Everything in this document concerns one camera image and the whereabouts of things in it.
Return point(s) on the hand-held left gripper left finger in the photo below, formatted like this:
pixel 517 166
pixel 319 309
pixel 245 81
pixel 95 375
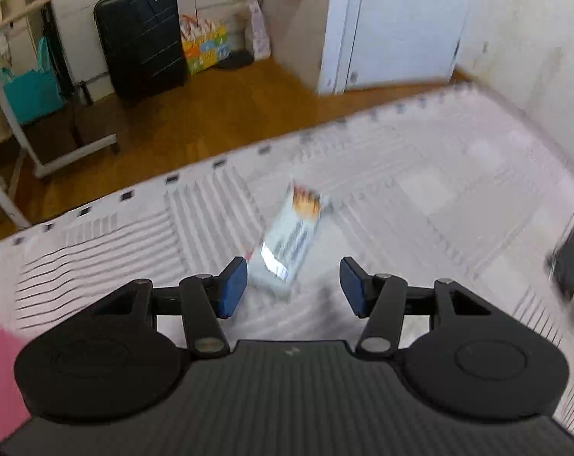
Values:
pixel 232 286

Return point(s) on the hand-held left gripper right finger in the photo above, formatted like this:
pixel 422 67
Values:
pixel 351 286

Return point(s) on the white chocolate snack bar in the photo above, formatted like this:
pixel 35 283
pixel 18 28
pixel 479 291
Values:
pixel 287 242

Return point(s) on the striped bed blanket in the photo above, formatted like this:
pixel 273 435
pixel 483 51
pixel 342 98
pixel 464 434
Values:
pixel 458 175

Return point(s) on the white metal rack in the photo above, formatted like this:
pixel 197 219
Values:
pixel 68 154

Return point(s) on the black round base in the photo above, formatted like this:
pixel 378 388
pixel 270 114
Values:
pixel 234 60

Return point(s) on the colourful printed bag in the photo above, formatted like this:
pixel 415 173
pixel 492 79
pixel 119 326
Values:
pixel 206 47

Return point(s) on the white plastic bag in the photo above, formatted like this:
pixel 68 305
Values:
pixel 258 33

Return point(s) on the black suitcase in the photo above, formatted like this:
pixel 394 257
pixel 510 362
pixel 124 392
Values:
pixel 139 38

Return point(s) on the white door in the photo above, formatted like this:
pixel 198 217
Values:
pixel 401 23

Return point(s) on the teal bag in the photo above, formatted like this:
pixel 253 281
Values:
pixel 33 92

